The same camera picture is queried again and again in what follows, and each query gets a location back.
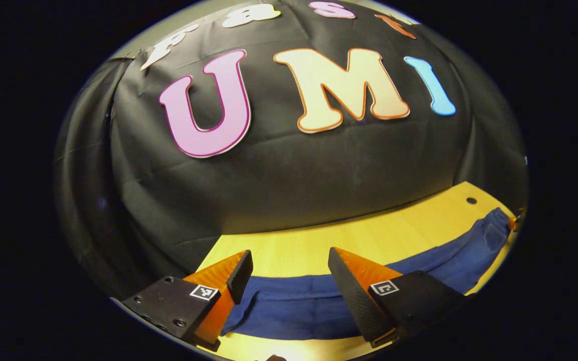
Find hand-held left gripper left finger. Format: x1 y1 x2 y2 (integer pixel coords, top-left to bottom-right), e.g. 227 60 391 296
121 249 254 352

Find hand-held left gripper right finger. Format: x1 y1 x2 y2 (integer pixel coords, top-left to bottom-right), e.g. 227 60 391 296
328 247 473 348

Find blue jeans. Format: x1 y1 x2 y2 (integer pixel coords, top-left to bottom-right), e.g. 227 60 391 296
221 207 513 341

